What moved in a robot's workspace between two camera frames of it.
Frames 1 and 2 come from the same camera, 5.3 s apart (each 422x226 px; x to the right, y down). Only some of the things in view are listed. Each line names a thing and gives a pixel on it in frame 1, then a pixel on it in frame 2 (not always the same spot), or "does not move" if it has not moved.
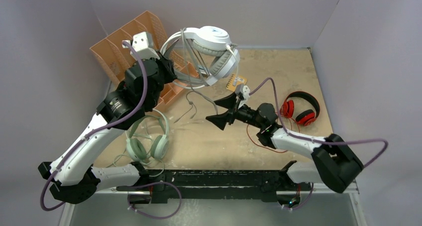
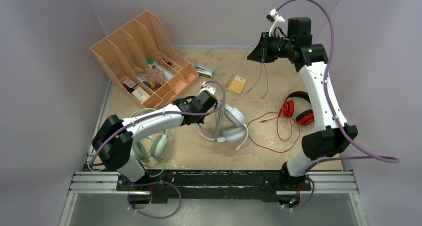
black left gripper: (166, 64) to (202, 120)
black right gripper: (220, 120) to (263, 52)
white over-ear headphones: (215, 56) to (237, 132)
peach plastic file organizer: (113, 55) does not move
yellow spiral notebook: (235, 80) does not move
